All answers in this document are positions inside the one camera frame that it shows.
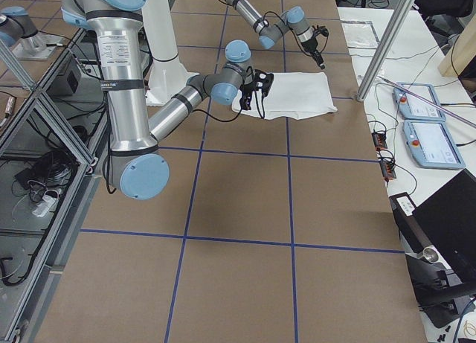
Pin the aluminium frame post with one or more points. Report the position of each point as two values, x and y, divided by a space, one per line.
394 25

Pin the white camera mast base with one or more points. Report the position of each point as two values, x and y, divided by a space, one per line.
167 75

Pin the white long-sleeve printed shirt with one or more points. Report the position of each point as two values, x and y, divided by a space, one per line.
299 96

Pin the upper blue teach pendant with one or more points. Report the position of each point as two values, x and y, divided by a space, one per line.
413 108

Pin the orange black connector module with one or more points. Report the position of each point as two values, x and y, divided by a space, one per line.
379 140

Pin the black laptop computer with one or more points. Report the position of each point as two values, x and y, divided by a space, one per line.
440 233

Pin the clear plastic sheet black border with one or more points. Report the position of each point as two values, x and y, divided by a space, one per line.
360 34

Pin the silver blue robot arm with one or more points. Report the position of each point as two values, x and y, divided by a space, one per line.
133 165
271 27

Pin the blue teach pendant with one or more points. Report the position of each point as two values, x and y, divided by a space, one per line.
413 108
431 145

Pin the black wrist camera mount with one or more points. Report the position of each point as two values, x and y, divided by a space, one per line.
263 81
320 31

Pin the lower blue teach pendant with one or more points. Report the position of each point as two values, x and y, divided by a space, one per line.
431 145

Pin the white power strip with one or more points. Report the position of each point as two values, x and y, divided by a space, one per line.
45 205

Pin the metal rod stand green tip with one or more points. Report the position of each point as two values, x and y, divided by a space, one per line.
429 102

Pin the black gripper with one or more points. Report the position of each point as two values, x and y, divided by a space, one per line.
309 46
247 91

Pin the grey electrical box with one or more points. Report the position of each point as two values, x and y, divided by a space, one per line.
67 80

